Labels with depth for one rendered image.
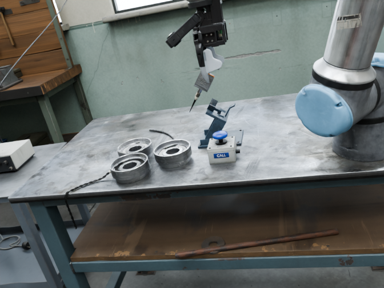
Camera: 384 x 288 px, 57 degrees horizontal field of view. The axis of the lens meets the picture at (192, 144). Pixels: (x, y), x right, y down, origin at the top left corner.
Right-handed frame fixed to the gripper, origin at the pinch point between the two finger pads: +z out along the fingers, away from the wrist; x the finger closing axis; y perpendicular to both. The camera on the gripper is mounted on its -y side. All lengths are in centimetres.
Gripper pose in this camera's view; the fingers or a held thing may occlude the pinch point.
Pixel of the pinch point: (206, 76)
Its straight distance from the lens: 101.0
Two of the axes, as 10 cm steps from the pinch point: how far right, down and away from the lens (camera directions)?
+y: 9.6, -0.8, -2.6
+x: 2.0, -4.4, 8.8
